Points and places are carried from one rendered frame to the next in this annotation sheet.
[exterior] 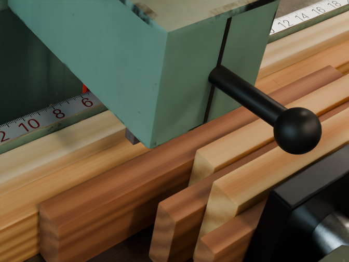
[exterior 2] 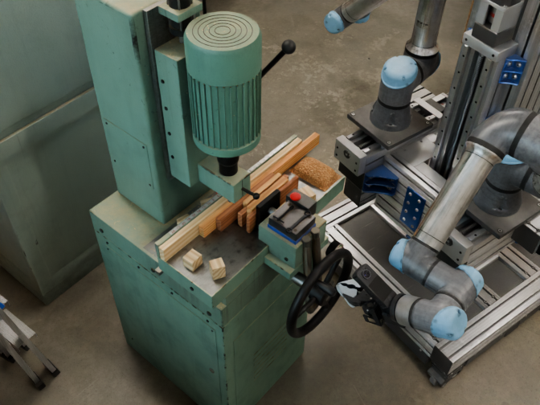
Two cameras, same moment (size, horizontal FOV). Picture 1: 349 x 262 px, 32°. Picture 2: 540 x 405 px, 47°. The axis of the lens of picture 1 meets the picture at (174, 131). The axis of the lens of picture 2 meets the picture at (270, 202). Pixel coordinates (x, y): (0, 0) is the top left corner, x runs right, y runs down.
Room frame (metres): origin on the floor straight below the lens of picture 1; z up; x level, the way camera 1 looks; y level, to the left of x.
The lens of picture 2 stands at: (-0.98, -0.01, 2.26)
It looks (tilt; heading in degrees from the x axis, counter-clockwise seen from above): 47 degrees down; 356
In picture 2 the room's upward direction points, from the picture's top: 1 degrees clockwise
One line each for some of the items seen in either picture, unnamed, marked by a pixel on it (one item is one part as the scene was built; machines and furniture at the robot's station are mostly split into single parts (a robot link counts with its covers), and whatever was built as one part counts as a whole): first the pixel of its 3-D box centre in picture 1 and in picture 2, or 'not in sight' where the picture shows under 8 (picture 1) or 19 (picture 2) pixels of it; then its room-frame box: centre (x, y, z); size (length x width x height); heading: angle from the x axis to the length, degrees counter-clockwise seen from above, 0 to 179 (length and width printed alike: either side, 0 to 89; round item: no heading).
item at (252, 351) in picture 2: not in sight; (210, 297); (0.34, 0.11, 0.36); 0.58 x 0.45 x 0.71; 47
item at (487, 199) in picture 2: not in sight; (501, 188); (0.36, -0.83, 0.87); 0.15 x 0.15 x 0.10
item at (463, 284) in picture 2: not in sight; (453, 286); (-0.13, -0.51, 1.05); 0.11 x 0.11 x 0.08; 46
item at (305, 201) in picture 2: not in sight; (295, 214); (0.17, -0.16, 0.99); 0.13 x 0.11 x 0.06; 137
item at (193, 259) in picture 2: not in sight; (192, 259); (0.08, 0.13, 0.92); 0.04 x 0.04 x 0.04; 50
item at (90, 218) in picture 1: (212, 156); (247, 201); (0.29, -0.03, 0.92); 0.25 x 0.02 x 0.05; 137
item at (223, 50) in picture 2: not in sight; (225, 87); (0.26, 0.02, 1.35); 0.18 x 0.18 x 0.31
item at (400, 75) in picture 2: not in sight; (398, 79); (0.79, -0.57, 0.98); 0.13 x 0.12 x 0.14; 137
